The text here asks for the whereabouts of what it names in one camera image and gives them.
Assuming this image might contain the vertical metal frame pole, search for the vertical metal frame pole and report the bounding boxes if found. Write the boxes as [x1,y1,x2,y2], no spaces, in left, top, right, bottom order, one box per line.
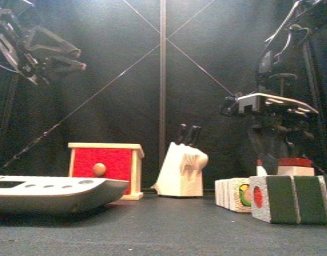
[157,0,168,168]

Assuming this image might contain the thin diagonal brace cable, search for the thin diagonal brace cable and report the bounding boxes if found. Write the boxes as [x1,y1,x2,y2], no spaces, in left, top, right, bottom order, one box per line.
[121,0,238,98]
[0,0,216,176]

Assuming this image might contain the black toy knife handle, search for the black toy knife handle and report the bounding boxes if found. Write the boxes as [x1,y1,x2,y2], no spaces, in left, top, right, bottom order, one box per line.
[175,123,190,146]
[184,124,203,148]

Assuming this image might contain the large green banded sushi roll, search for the large green banded sushi roll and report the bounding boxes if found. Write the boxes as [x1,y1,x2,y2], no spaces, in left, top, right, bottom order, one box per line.
[248,174,327,226]

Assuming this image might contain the small toy sushi roll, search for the small toy sushi roll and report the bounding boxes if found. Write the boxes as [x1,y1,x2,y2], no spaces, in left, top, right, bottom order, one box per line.
[214,177,254,214]

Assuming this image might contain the white wooden toy knife block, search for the white wooden toy knife block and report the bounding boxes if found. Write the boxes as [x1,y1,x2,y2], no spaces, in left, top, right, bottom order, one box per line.
[151,141,210,198]

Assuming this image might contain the white digital scale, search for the white digital scale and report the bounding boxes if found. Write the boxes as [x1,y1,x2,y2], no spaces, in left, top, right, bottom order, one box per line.
[0,174,131,215]

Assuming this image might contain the red wooden toy drawer box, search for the red wooden toy drawer box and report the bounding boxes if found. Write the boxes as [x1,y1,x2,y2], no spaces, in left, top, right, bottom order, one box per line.
[67,142,145,201]

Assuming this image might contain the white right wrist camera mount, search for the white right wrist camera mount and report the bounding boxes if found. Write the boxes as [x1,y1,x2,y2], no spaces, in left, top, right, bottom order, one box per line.
[219,92,320,118]

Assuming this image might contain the salmon nigiri toy sushi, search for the salmon nigiri toy sushi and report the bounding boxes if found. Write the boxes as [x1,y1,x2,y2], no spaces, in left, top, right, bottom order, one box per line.
[255,157,316,177]

